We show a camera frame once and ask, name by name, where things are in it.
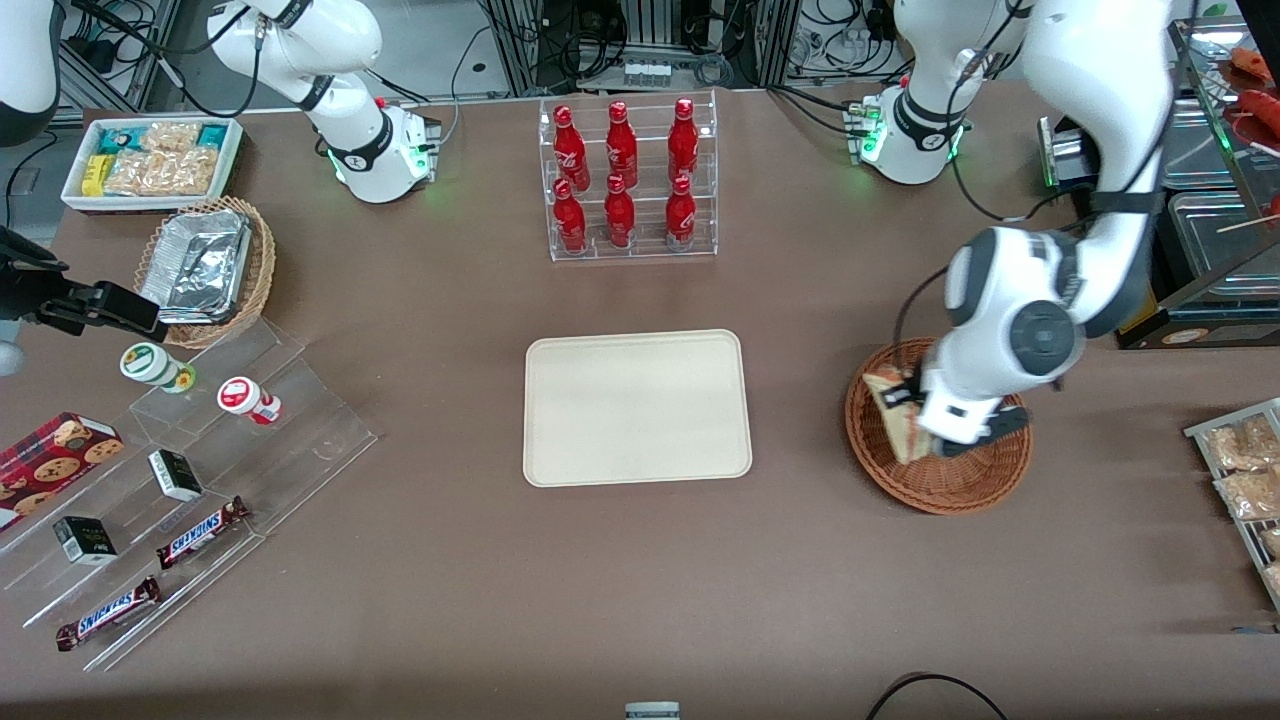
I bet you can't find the brown round wicker basket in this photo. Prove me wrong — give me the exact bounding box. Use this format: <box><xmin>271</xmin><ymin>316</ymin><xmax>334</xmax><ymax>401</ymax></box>
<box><xmin>845</xmin><ymin>338</ymin><xmax>1033</xmax><ymax>517</ymax></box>

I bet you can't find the grey wire snack tray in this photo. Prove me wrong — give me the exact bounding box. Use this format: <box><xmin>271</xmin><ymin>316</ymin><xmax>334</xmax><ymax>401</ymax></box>
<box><xmin>1184</xmin><ymin>397</ymin><xmax>1280</xmax><ymax>613</ymax></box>

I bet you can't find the black looped cable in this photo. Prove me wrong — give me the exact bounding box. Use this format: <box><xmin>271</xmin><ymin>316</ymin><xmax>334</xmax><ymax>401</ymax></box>
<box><xmin>864</xmin><ymin>672</ymin><xmax>1008</xmax><ymax>720</ymax></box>

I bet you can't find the large clear peanut snack bag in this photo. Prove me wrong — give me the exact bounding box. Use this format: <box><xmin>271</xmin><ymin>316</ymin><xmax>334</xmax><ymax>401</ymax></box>
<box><xmin>104</xmin><ymin>148</ymin><xmax>219</xmax><ymax>198</ymax></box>

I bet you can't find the small black carton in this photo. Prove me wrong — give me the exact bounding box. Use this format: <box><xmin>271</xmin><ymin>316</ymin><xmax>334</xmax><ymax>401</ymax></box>
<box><xmin>52</xmin><ymin>515</ymin><xmax>119</xmax><ymax>567</ymax></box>
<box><xmin>147</xmin><ymin>448</ymin><xmax>205</xmax><ymax>503</ymax></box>

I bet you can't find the Snickers chocolate bar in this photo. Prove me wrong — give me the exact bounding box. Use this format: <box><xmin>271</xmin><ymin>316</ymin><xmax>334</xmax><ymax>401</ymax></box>
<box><xmin>155</xmin><ymin>495</ymin><xmax>252</xmax><ymax>572</ymax></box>
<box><xmin>54</xmin><ymin>575</ymin><xmax>163</xmax><ymax>653</ymax></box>

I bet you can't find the red lid yogurt cup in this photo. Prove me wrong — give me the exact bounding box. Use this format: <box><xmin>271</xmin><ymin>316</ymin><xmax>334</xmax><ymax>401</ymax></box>
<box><xmin>216</xmin><ymin>376</ymin><xmax>283</xmax><ymax>427</ymax></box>

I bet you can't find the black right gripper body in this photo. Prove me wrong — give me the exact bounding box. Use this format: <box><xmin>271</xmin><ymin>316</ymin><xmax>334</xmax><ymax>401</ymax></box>
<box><xmin>0</xmin><ymin>228</ymin><xmax>107</xmax><ymax>337</ymax></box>

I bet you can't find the steel food pan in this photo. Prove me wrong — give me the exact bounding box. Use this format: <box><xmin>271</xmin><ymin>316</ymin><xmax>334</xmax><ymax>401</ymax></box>
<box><xmin>1162</xmin><ymin>93</ymin><xmax>1243</xmax><ymax>193</ymax></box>
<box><xmin>1166</xmin><ymin>192</ymin><xmax>1280</xmax><ymax>303</ymax></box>

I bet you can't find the small clear peanut snack bag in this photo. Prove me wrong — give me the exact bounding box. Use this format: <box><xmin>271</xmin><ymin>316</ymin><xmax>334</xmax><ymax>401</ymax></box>
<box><xmin>140</xmin><ymin>121</ymin><xmax>202</xmax><ymax>154</ymax></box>

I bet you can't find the triangular sandwich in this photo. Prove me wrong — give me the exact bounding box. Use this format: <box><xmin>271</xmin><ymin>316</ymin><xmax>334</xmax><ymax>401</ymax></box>
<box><xmin>864</xmin><ymin>369</ymin><xmax>938</xmax><ymax>467</ymax></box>

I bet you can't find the red cola bottle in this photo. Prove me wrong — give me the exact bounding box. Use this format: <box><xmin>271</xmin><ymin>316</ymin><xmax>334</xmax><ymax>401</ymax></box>
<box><xmin>605</xmin><ymin>100</ymin><xmax>640</xmax><ymax>190</ymax></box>
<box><xmin>553</xmin><ymin>105</ymin><xmax>592</xmax><ymax>192</ymax></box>
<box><xmin>665</xmin><ymin>175</ymin><xmax>698</xmax><ymax>252</ymax></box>
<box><xmin>604</xmin><ymin>174</ymin><xmax>637</xmax><ymax>250</ymax></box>
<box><xmin>667</xmin><ymin>97</ymin><xmax>700</xmax><ymax>184</ymax></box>
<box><xmin>553</xmin><ymin>178</ymin><xmax>589</xmax><ymax>254</ymax></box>

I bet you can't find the black arm base cable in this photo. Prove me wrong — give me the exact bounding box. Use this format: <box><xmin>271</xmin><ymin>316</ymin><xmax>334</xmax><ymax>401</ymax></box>
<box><xmin>436</xmin><ymin>28</ymin><xmax>493</xmax><ymax>143</ymax></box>

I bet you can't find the red plaid cookie box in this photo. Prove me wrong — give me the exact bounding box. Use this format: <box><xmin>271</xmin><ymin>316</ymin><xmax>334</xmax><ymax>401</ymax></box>
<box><xmin>0</xmin><ymin>411</ymin><xmax>126</xmax><ymax>532</ymax></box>

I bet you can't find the white plastic snack bin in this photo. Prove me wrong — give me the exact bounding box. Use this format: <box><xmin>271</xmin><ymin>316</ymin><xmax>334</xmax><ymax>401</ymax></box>
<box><xmin>61</xmin><ymin>115</ymin><xmax>245</xmax><ymax>215</ymax></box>

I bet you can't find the aluminium equipment frame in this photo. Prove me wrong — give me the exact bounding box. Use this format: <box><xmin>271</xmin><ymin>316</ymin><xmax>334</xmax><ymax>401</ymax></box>
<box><xmin>478</xmin><ymin>0</ymin><xmax>803</xmax><ymax>98</ymax></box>

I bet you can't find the tan wicker basket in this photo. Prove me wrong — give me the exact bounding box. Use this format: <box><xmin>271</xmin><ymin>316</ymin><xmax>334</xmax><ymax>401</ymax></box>
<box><xmin>134</xmin><ymin>196</ymin><xmax>278</xmax><ymax>350</ymax></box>

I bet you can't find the black heated display case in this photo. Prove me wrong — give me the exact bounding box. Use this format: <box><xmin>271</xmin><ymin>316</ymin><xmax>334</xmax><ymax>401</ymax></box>
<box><xmin>1038</xmin><ymin>0</ymin><xmax>1280</xmax><ymax>352</ymax></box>

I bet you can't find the green lid yogurt cup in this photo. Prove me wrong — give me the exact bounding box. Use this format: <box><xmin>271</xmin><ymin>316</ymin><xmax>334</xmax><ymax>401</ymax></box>
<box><xmin>119</xmin><ymin>342</ymin><xmax>197</xmax><ymax>395</ymax></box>

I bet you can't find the clear acrylic bottle rack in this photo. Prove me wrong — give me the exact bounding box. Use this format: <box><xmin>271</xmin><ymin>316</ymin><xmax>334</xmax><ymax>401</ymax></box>
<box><xmin>538</xmin><ymin>89</ymin><xmax>720</xmax><ymax>264</ymax></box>

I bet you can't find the silver foil container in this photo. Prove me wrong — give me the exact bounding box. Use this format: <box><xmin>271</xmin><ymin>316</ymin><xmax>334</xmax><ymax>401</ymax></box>
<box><xmin>139</xmin><ymin>209</ymin><xmax>253</xmax><ymax>327</ymax></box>

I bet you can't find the cream plastic tray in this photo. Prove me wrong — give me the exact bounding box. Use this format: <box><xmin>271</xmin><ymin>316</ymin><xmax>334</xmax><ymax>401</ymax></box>
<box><xmin>523</xmin><ymin>329</ymin><xmax>754</xmax><ymax>489</ymax></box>

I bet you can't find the clear acrylic stepped display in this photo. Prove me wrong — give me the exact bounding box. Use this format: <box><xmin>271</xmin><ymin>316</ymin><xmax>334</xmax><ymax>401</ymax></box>
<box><xmin>0</xmin><ymin>318</ymin><xmax>380</xmax><ymax>674</ymax></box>

